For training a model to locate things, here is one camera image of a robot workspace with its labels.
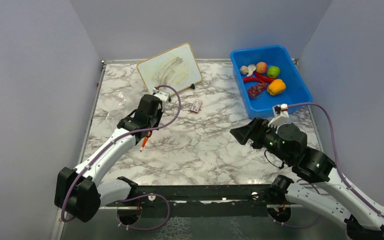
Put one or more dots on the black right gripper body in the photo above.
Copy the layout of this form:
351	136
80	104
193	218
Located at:
266	138

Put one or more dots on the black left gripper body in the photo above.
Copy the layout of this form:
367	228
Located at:
155	120

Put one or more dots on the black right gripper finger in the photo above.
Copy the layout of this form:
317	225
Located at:
257	123
244	133

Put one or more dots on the clear zip bag orange zipper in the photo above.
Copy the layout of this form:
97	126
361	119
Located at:
147	104

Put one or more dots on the red grape bunch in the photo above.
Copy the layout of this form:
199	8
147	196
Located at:
256	90

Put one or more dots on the yellow bell pepper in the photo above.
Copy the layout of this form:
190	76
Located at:
276	87

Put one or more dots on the garlic bulb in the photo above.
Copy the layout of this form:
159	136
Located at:
244	70

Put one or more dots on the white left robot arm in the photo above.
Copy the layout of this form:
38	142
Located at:
79	191

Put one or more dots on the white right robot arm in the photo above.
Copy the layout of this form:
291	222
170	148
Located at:
348	206

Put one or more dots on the red chili pepper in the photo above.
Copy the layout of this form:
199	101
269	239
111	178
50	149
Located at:
264	78
252	79

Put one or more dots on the blue plastic bin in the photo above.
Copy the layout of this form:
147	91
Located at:
277	55

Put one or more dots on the red white staple box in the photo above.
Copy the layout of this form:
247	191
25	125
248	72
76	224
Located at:
196	106

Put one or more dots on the green lime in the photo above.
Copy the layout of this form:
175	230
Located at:
273	72

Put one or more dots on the white mushroom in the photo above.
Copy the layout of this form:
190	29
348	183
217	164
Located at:
251	69

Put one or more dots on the peach fruit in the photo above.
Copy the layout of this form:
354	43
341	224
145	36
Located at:
261	67

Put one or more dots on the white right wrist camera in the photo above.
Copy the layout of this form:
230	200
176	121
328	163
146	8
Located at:
281	115

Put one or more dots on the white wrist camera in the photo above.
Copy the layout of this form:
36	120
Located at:
281	115
164	96

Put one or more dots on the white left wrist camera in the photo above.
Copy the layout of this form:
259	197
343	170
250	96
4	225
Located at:
164	96

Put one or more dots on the small whiteboard yellow frame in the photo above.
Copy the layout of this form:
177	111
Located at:
176	67

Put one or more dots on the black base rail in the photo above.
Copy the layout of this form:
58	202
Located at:
195	201

